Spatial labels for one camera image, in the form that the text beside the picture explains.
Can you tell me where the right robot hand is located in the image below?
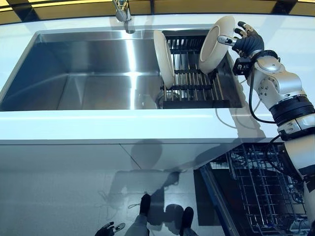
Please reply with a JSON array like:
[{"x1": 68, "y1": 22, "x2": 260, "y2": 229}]
[{"x1": 218, "y1": 21, "x2": 265, "y2": 58}]

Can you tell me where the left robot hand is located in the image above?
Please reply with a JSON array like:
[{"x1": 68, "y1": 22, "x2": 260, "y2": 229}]
[{"x1": 95, "y1": 222, "x2": 126, "y2": 236}]

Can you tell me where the white ceramic plate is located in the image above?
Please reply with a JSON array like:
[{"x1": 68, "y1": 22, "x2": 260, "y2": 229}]
[
  {"x1": 198, "y1": 15, "x2": 236, "y2": 74},
  {"x1": 153, "y1": 30, "x2": 176, "y2": 90}
]

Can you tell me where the open dishwasher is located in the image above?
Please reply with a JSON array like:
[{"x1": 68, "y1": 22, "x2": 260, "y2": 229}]
[{"x1": 192, "y1": 142, "x2": 315, "y2": 236}]

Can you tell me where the robot left leg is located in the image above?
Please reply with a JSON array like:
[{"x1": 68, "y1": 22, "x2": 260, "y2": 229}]
[{"x1": 125, "y1": 213, "x2": 150, "y2": 236}]

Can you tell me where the black robot left foot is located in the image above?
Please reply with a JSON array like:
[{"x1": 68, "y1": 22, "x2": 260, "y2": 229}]
[{"x1": 139, "y1": 193, "x2": 152, "y2": 217}]

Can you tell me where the black dish drying rack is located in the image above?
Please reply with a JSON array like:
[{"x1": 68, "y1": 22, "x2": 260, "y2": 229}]
[{"x1": 159, "y1": 29, "x2": 231, "y2": 109}]

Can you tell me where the white cabinet door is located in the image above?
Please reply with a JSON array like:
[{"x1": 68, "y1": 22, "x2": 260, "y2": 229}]
[
  {"x1": 0, "y1": 143, "x2": 143, "y2": 174},
  {"x1": 119, "y1": 141, "x2": 238, "y2": 172}
]

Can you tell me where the chrome kitchen faucet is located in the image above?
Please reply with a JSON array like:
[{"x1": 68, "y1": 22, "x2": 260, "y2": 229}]
[{"x1": 112, "y1": 0, "x2": 136, "y2": 34}]

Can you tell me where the stainless steel sink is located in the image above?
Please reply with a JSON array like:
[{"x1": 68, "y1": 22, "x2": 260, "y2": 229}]
[{"x1": 0, "y1": 29, "x2": 247, "y2": 112}]

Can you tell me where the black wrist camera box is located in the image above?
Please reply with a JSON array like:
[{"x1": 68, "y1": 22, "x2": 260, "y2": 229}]
[{"x1": 233, "y1": 57, "x2": 252, "y2": 76}]

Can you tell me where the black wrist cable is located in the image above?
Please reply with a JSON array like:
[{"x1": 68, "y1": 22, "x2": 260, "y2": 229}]
[{"x1": 248, "y1": 70, "x2": 278, "y2": 124}]

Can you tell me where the wire dishwasher rack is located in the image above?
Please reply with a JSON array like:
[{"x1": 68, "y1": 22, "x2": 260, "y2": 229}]
[{"x1": 225, "y1": 143, "x2": 311, "y2": 236}]

